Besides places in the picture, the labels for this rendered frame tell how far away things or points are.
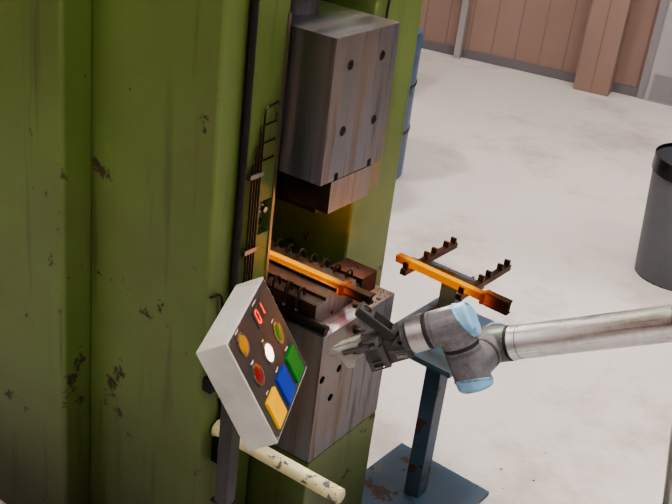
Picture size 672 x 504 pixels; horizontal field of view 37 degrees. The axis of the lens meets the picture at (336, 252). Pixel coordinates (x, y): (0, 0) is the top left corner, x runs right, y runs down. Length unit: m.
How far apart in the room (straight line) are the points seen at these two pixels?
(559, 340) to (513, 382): 2.10
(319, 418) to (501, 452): 1.24
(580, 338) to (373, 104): 0.86
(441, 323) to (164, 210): 0.80
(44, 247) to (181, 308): 0.45
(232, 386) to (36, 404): 1.09
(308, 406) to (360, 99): 0.92
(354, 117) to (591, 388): 2.30
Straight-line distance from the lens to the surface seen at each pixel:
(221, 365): 2.30
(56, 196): 2.84
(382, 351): 2.46
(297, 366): 2.57
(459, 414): 4.27
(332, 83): 2.58
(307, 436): 3.07
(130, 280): 2.88
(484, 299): 3.11
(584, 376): 4.74
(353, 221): 3.18
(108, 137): 2.77
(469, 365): 2.43
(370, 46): 2.69
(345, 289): 2.96
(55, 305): 3.00
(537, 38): 9.28
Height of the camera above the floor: 2.41
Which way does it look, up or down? 26 degrees down
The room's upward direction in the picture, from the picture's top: 7 degrees clockwise
